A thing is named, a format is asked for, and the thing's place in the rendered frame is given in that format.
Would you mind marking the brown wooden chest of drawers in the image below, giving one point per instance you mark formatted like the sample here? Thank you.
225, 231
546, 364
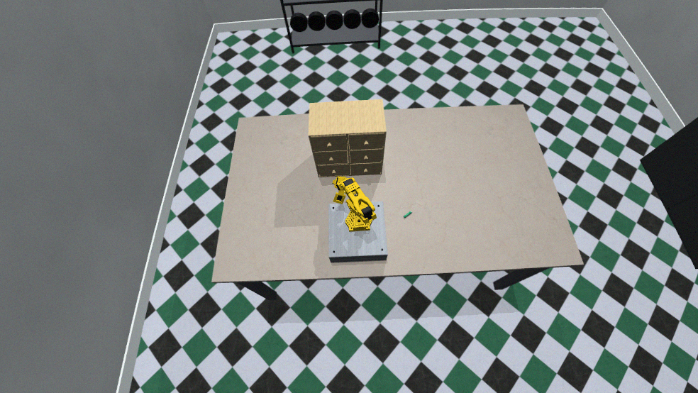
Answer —
345, 118

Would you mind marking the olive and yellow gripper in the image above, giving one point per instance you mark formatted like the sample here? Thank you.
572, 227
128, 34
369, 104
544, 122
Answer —
339, 197

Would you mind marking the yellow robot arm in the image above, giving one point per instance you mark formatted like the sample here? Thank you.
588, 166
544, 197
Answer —
358, 204

